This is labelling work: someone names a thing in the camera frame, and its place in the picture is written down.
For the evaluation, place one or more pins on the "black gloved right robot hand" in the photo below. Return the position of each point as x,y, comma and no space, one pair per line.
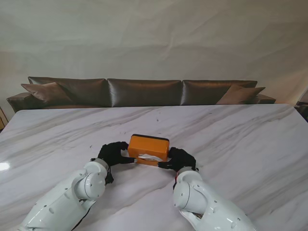
181,160

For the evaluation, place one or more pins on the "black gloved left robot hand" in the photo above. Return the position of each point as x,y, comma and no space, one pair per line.
113,154

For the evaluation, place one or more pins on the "gold tissue pack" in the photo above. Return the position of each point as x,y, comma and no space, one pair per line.
149,157

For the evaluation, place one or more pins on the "orange tissue box cover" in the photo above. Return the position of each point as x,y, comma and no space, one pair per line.
149,146

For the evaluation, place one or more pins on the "black tissue box base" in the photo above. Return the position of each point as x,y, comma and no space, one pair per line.
150,136

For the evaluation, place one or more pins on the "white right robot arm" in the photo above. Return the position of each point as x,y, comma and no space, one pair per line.
204,202

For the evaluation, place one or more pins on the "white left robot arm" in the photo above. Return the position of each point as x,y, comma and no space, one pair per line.
72,195

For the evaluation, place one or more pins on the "brown sofa back cushion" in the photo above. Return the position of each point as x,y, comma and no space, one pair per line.
204,92
144,92
89,91

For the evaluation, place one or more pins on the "brown throw pillow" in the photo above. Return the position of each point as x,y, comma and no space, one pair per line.
45,92
240,95

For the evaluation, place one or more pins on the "brown leather sofa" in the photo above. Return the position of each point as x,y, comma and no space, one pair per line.
21,99

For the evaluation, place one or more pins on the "wooden slatted furniture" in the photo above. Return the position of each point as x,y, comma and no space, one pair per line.
2,118

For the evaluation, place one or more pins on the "dark side furniture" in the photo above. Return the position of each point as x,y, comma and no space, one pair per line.
302,109

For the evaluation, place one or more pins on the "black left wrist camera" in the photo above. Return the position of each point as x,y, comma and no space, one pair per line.
109,178

